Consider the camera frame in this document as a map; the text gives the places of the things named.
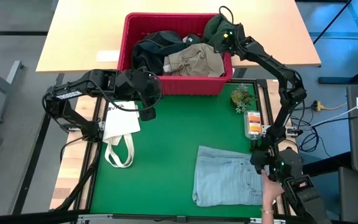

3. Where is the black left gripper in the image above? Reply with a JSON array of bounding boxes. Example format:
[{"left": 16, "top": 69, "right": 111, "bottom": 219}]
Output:
[{"left": 116, "top": 68, "right": 163, "bottom": 122}]

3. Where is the dark green sweatshirt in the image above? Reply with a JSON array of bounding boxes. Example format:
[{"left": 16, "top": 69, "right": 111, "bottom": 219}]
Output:
[{"left": 201, "top": 14, "right": 239, "bottom": 54}]

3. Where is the red plastic laundry bin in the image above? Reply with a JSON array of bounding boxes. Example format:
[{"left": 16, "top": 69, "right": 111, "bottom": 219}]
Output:
[{"left": 116, "top": 12, "right": 234, "bottom": 96}]

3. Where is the white canvas tote bag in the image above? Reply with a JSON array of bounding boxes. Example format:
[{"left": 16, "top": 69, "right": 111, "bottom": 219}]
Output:
[{"left": 102, "top": 100, "right": 142, "bottom": 169}]

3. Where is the khaki garment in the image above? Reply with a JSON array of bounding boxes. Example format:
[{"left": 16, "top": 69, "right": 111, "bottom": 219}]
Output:
[{"left": 162, "top": 42, "right": 226, "bottom": 78}]

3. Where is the light wooden desk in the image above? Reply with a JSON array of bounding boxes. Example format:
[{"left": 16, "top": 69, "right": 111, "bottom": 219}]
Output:
[{"left": 35, "top": 0, "right": 322, "bottom": 74}]

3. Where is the small artificial succulent plant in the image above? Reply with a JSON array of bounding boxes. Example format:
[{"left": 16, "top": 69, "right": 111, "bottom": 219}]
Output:
[{"left": 229, "top": 83, "right": 257, "bottom": 114}]

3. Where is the black garment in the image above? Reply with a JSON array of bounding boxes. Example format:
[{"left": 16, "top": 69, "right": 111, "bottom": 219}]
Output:
[{"left": 131, "top": 30, "right": 202, "bottom": 77}]

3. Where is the white paper sheet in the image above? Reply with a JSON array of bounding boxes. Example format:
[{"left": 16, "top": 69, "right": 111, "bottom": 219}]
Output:
[{"left": 96, "top": 50, "right": 121, "bottom": 63}]

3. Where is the clear package with orange label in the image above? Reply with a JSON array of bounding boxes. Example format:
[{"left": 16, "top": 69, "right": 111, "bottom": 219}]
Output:
[{"left": 243, "top": 110, "right": 263, "bottom": 140}]

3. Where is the grey desk leg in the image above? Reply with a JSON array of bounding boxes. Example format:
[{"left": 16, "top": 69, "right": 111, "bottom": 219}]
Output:
[{"left": 0, "top": 60, "right": 24, "bottom": 124}]

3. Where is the person's hand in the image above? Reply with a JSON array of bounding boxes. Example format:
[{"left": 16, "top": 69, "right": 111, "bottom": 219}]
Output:
[{"left": 260, "top": 169, "right": 285, "bottom": 215}]

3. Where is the dark left gripper cable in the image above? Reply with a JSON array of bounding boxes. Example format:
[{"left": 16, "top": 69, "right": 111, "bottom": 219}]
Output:
[{"left": 103, "top": 70, "right": 163, "bottom": 113}]

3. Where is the dark gripper cable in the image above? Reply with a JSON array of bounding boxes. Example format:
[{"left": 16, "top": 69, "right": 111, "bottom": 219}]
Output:
[
  {"left": 103, "top": 70, "right": 163, "bottom": 113},
  {"left": 218, "top": 5, "right": 236, "bottom": 26}
]

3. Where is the dark right gripper cable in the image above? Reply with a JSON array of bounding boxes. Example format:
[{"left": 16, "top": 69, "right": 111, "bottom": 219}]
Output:
[{"left": 218, "top": 5, "right": 236, "bottom": 26}]

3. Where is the yellow power cord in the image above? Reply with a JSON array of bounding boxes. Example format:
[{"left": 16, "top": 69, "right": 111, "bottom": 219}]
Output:
[{"left": 312, "top": 100, "right": 348, "bottom": 112}]

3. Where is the black desk leg frame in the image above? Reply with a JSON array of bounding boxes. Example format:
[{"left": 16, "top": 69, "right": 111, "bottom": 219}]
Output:
[{"left": 312, "top": 0, "right": 358, "bottom": 85}]

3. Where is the silver metal bracket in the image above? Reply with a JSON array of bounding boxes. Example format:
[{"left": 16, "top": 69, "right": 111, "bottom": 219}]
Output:
[
  {"left": 77, "top": 213, "right": 114, "bottom": 224},
  {"left": 249, "top": 217, "right": 287, "bottom": 224}
]

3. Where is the dark blue cable bundle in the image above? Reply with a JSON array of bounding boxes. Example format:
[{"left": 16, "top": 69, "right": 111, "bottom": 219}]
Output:
[{"left": 290, "top": 114, "right": 321, "bottom": 153}]

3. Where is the white cable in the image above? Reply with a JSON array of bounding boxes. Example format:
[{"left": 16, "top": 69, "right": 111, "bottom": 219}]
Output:
[{"left": 309, "top": 92, "right": 358, "bottom": 128}]

